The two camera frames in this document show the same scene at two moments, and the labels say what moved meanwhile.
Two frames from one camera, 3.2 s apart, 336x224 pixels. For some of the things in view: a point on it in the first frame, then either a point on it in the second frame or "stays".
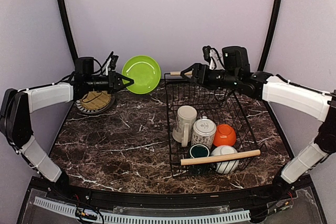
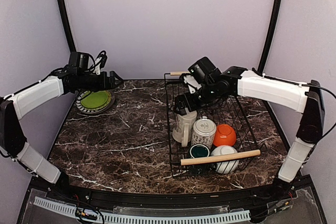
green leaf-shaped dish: x=145 y=72 to x=95 y=99
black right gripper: x=198 y=67 to x=179 y=100
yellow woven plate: x=96 y=99 stays
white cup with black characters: x=203 y=132 stays
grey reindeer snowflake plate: x=112 y=103 stays
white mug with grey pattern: x=183 y=129 stays
